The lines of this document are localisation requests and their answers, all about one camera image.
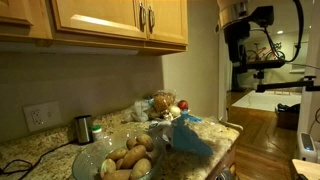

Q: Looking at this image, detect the black floor bag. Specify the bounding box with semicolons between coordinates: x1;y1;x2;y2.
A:
275;103;301;131

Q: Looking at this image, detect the stainless steel cup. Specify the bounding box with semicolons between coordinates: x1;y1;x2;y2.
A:
73;114;94;144

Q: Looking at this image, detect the clear and blue plastic bag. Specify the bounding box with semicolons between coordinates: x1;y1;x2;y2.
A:
148;111;214;158

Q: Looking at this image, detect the red bicycle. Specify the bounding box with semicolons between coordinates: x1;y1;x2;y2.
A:
246;42;286;63

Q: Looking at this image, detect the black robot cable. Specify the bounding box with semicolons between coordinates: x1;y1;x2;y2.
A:
263;0;305;64

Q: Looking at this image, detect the wooden base board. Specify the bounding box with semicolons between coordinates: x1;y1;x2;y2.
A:
292;158;320;180

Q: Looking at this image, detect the black stereo camera bar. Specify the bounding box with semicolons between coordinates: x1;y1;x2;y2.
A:
246;59;286;71

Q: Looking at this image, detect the wooden cabinet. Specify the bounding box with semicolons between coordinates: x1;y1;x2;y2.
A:
206;139;241;180
0;0;189;56

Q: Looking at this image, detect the wooden upper cabinet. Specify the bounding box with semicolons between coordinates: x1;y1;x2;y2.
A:
0;0;189;56

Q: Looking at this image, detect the white floor rug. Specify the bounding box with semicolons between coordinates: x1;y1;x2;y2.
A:
231;90;303;113

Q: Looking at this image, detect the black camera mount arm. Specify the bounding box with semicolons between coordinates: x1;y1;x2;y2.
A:
255;75;320;94

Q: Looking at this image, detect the red apple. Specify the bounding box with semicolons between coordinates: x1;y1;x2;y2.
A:
177;99;190;111

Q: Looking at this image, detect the white garlic bulb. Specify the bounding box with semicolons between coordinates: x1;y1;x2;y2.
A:
161;111;174;122

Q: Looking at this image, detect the green-lid spice bottle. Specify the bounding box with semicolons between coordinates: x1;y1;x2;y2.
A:
91;124;104;143

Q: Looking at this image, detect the dark hanging garment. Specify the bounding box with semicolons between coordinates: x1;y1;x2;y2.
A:
231;69;248;93

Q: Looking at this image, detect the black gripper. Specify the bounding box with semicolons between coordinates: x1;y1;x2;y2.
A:
223;21;252;74

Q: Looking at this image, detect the yellow onion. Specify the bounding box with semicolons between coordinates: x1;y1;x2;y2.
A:
169;105;183;118

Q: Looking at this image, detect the clear bag of brown food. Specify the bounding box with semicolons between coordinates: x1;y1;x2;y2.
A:
151;90;178;116

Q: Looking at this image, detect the clear glass bowl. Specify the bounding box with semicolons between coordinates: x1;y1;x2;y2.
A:
71;129;167;180

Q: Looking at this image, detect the white wall outlet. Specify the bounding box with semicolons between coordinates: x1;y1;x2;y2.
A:
23;101;63;133

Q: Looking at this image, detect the wooden lower cabinet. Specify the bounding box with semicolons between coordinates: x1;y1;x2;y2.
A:
206;139;241;180

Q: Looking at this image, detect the white framed wall window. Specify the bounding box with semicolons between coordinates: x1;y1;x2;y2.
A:
293;41;309;71

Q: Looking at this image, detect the black power cord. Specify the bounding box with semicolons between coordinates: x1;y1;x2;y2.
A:
0;139;79;177

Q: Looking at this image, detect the dark cabinet door handle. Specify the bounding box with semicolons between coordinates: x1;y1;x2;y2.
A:
148;4;156;34
139;1;148;33

